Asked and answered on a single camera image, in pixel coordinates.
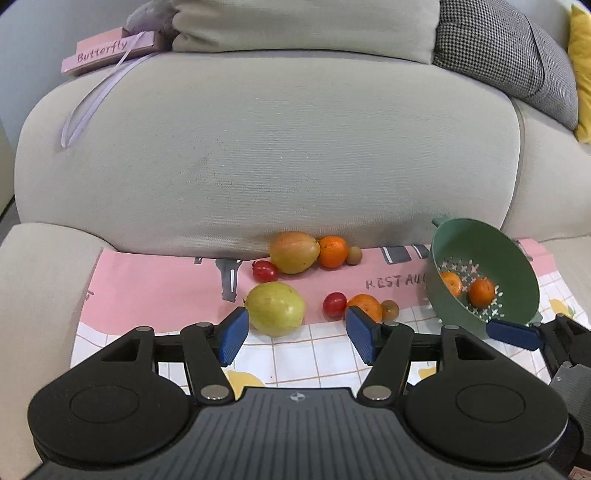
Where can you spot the purple plush toy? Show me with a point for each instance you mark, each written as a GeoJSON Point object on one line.
{"type": "Point", "coordinates": [150, 16]}

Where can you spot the green colander bowl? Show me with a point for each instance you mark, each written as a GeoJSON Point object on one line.
{"type": "Point", "coordinates": [517, 272]}

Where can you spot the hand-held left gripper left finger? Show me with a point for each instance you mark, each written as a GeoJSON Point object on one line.
{"type": "Point", "coordinates": [233, 334]}

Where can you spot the houndstooth pillow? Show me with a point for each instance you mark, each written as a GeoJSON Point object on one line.
{"type": "Point", "coordinates": [503, 50]}

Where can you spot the brown longan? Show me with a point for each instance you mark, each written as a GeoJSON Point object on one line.
{"type": "Point", "coordinates": [354, 255]}
{"type": "Point", "coordinates": [390, 309]}

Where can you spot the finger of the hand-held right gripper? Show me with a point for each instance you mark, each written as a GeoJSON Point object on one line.
{"type": "Point", "coordinates": [512, 333]}

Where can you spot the red-yellow mango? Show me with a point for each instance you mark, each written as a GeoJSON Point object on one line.
{"type": "Point", "coordinates": [294, 252]}

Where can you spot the pink gift box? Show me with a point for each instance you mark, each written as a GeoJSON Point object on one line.
{"type": "Point", "coordinates": [101, 54]}

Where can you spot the beige fabric sofa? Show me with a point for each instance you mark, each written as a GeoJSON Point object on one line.
{"type": "Point", "coordinates": [277, 152]}

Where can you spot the orange tangerine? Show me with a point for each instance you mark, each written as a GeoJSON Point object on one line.
{"type": "Point", "coordinates": [367, 305]}
{"type": "Point", "coordinates": [481, 292]}
{"type": "Point", "coordinates": [451, 283]}
{"type": "Point", "coordinates": [333, 251]}

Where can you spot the beige cushion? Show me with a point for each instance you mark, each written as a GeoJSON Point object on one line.
{"type": "Point", "coordinates": [304, 25]}

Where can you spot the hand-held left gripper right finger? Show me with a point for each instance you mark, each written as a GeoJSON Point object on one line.
{"type": "Point", "coordinates": [361, 334]}

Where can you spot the pink printed mat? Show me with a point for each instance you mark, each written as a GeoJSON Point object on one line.
{"type": "Point", "coordinates": [152, 286]}

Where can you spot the yellow pillow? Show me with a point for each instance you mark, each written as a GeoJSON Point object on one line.
{"type": "Point", "coordinates": [581, 69]}

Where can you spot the red cherry tomato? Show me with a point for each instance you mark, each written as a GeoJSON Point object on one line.
{"type": "Point", "coordinates": [264, 271]}
{"type": "Point", "coordinates": [334, 304]}

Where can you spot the yellow-green guava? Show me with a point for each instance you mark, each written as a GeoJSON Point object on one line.
{"type": "Point", "coordinates": [275, 308]}

